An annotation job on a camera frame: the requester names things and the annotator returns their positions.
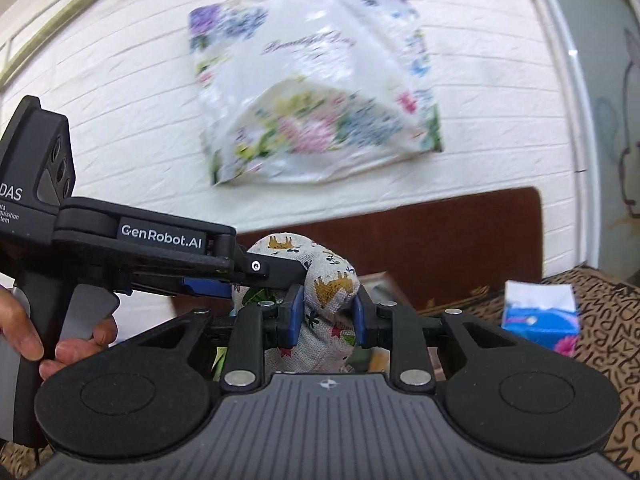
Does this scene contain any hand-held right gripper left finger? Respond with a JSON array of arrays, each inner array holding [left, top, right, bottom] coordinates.
[[135, 284, 304, 390]]

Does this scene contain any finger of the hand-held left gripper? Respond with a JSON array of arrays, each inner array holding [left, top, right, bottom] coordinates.
[[117, 207, 308, 291], [117, 260, 237, 302]]

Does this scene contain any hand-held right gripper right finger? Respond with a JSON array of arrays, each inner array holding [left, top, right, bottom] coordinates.
[[350, 287, 518, 390]]

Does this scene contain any cardboard box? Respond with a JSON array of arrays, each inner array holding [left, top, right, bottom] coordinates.
[[357, 271, 407, 307]]

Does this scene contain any printed cloth drawstring bag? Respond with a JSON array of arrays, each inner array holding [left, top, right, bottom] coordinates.
[[231, 232, 361, 373]]

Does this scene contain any person's left hand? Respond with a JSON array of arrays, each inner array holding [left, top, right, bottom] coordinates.
[[0, 287, 119, 382]]

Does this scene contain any brown headboard panel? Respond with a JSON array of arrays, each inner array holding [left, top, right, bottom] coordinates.
[[170, 186, 545, 311]]

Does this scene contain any blue tissue packet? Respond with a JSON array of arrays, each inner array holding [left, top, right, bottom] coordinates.
[[501, 280, 582, 358]]

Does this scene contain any floral plastic bag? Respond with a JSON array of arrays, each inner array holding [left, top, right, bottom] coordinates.
[[187, 0, 446, 188]]

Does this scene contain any letter-print blanket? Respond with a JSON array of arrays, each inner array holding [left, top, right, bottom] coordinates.
[[0, 265, 640, 480]]

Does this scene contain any grey painted door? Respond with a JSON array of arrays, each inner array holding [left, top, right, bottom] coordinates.
[[545, 0, 640, 281]]

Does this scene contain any wall conduit pipe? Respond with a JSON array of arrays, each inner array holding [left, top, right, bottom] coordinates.
[[0, 0, 171, 88]]

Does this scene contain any white door frame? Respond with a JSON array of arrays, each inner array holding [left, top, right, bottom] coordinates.
[[520, 0, 603, 268]]

